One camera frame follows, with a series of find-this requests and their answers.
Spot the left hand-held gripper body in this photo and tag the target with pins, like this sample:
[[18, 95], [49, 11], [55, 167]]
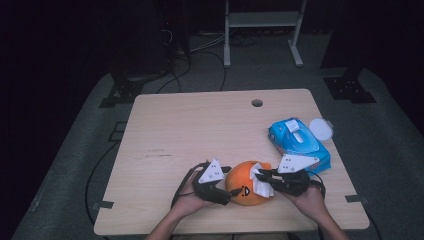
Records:
[[210, 191]]

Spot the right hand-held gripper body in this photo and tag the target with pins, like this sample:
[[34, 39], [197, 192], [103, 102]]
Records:
[[293, 183]]

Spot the white wet wipe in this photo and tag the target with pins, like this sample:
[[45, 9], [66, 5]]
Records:
[[263, 190]]

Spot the orange plush toy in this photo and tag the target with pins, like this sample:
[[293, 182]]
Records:
[[238, 180]]

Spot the blue wet wipes pack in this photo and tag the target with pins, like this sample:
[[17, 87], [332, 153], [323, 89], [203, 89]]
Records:
[[300, 140]]

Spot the person's left hand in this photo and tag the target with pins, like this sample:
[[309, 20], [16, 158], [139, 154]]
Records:
[[190, 203]]

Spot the person's right hand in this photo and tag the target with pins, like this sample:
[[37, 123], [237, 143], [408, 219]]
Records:
[[308, 203]]

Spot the white round lid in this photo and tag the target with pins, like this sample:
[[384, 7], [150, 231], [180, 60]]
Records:
[[320, 129]]

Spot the black tape strip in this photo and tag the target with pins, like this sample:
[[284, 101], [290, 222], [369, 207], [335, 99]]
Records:
[[356, 199], [103, 205]]

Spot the black stand base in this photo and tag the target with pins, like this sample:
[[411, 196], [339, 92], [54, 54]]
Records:
[[126, 90], [348, 88]]

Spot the white metal stand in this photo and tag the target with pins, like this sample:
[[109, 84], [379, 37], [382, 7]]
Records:
[[263, 19]]

